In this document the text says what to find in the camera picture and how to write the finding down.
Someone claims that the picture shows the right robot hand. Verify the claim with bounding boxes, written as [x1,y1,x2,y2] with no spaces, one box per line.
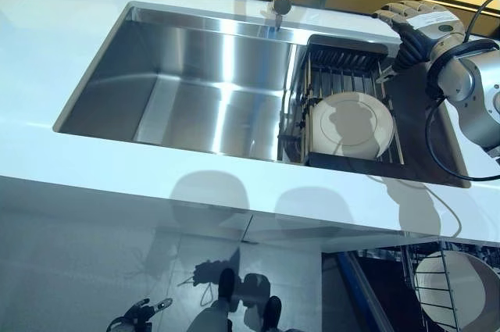
[370,0,468,84]

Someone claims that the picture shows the deep cream plate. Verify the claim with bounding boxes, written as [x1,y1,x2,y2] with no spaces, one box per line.
[413,249,495,327]

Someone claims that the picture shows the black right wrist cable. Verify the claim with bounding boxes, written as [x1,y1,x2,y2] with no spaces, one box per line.
[424,0,500,184]

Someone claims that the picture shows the black robot right foot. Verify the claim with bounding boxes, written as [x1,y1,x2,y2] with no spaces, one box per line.
[263,295,284,330]

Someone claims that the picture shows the white robot left leg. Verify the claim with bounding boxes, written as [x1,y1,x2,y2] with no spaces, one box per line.
[186,297,232,332]

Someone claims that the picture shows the black sink dish rack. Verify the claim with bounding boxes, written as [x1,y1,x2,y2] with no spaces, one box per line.
[277,34,406,168]

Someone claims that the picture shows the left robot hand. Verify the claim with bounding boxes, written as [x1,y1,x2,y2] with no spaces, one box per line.
[107,296,174,332]

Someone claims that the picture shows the black robot foot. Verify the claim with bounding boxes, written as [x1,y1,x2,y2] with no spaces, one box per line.
[217,267,237,302]
[263,295,284,330]

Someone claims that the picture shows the stainless steel sink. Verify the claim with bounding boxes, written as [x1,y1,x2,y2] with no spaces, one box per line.
[52,0,473,190]

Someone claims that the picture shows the black robot left foot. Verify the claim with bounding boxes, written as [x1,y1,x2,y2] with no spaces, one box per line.
[217,267,237,302]

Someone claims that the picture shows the dishwasher wire rack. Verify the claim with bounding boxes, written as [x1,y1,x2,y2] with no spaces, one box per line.
[320,240,500,332]

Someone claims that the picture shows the white cabinet door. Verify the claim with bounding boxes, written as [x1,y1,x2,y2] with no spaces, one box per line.
[241,212,443,250]
[0,174,255,248]

